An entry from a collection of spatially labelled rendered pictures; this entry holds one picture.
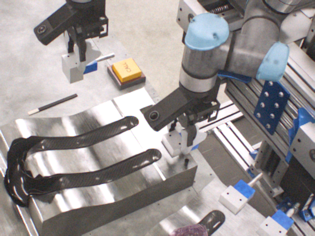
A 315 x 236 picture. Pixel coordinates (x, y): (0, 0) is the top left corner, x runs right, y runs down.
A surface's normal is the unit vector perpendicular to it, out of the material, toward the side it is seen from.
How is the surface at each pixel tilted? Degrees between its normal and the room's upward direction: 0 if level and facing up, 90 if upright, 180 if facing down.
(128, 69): 0
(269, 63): 55
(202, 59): 90
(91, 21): 0
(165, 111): 30
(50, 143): 26
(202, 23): 1
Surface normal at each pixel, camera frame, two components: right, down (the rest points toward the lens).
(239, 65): -0.22, 0.65
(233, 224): 0.10, -0.63
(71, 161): 0.49, -0.71
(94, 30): 0.49, 0.70
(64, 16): -0.40, -0.39
